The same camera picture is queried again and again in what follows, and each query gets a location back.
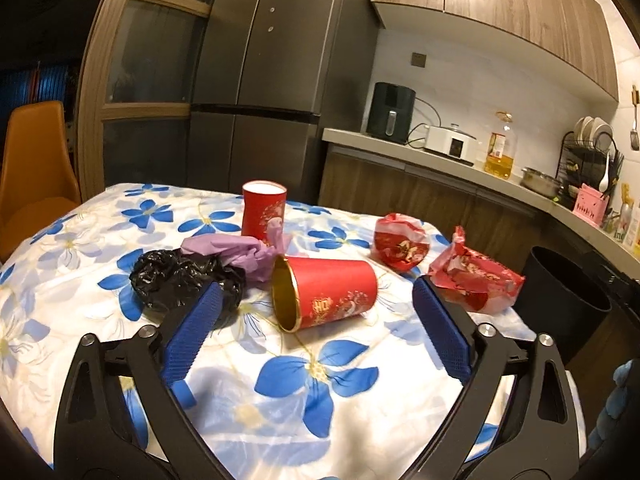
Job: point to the stainless steel basin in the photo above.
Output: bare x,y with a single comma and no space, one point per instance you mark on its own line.
541,182

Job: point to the beige kitchen counter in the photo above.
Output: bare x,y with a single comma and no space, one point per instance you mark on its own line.
500,175

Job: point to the black round trash bin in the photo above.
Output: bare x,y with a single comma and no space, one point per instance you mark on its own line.
560,305

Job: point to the red and white wrapper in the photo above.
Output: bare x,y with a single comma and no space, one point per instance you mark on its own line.
475,275

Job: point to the black air fryer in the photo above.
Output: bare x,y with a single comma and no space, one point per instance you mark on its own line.
390,110

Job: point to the dark wall outlet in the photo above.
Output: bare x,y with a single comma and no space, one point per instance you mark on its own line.
418,59

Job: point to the red paper cup gold inside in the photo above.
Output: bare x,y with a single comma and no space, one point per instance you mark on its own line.
335,292

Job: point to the red wrapper ball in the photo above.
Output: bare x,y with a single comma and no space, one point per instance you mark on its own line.
400,242

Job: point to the white ladle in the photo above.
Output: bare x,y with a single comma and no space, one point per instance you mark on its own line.
604,180

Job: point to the blue floral tablecloth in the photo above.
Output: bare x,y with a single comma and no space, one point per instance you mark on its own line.
300,390

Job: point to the black chopsticks bundle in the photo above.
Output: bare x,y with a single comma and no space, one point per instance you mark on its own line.
619,165

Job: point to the blue nitrile glove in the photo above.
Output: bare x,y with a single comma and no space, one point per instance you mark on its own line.
617,405

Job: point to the dark steel refrigerator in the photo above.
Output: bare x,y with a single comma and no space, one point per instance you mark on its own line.
280,60

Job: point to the cooking oil bottle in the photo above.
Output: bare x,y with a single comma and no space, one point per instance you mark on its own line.
499,157

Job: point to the wooden cabinets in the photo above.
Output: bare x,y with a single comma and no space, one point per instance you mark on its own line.
400,190
500,5

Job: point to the black plastic bag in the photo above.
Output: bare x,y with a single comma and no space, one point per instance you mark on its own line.
170,280

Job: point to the wooden lower cabinets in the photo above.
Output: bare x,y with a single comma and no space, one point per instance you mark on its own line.
400,190

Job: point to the wood framed glass door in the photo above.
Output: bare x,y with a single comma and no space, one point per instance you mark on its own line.
150,60

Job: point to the hanging slotted spatula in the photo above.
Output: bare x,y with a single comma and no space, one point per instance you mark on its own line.
635,137

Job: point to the white plate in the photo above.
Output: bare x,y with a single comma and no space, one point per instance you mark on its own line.
602,132
582,127

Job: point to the pink utensil holder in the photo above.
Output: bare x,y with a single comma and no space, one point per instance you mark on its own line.
590,207

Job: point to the orange chair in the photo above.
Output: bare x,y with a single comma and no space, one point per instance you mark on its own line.
35,170

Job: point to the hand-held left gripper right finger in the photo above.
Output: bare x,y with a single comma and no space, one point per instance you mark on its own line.
442,332

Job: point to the yellow utensil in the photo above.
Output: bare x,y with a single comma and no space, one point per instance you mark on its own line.
625,191

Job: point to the black dish rack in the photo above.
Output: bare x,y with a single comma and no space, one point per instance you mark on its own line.
570,160

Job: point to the red paper cup white inside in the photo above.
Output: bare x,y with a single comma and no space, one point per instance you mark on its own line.
262,215

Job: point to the purple nitrile glove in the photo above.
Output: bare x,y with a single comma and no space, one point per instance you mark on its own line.
235,252

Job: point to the white electric cooker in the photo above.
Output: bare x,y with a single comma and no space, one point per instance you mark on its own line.
447,145

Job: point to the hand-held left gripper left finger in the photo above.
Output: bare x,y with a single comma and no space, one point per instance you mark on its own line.
192,332

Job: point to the wooden upper cabinets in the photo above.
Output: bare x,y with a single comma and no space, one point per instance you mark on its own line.
500,5

